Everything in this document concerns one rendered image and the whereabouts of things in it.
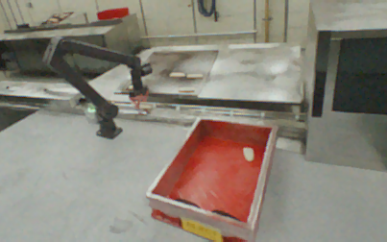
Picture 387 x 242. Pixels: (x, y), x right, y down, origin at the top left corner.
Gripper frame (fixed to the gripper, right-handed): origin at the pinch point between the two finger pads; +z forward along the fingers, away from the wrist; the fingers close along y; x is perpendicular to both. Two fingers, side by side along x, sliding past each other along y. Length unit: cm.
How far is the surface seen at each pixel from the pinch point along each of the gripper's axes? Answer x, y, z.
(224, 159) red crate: -52, -28, 6
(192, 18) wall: 98, 372, 14
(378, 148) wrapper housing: -100, -21, -4
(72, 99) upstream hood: 44.9, -5.4, -1.6
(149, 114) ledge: -8.9, -7.4, 2.1
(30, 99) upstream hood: 81, -8, 0
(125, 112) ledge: 6.0, -7.6, 2.4
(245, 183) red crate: -62, -38, 6
